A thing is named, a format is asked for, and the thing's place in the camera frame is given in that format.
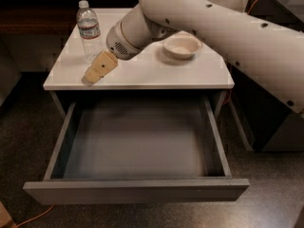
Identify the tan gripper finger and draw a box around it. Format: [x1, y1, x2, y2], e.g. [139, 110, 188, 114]
[82, 51, 118, 85]

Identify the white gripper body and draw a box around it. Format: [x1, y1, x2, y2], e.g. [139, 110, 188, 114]
[105, 5, 177, 60]

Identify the clear plastic water bottle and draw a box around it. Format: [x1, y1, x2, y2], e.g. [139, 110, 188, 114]
[76, 0, 103, 62]

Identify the grey top drawer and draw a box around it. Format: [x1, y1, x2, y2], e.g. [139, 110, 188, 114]
[24, 96, 249, 205]

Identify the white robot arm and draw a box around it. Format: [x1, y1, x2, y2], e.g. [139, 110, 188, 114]
[84, 0, 304, 113]

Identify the white top drawer cabinet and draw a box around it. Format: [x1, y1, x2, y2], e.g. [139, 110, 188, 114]
[43, 7, 236, 119]

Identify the white paper bowl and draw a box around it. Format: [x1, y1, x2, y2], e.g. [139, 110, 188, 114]
[162, 36, 202, 60]

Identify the dark wooden bench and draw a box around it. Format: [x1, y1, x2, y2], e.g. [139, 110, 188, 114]
[0, 0, 141, 36]

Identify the dark cabinet at right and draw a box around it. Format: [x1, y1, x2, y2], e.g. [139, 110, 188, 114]
[229, 0, 304, 152]

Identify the orange floor cable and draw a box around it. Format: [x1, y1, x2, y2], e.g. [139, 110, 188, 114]
[15, 203, 56, 228]

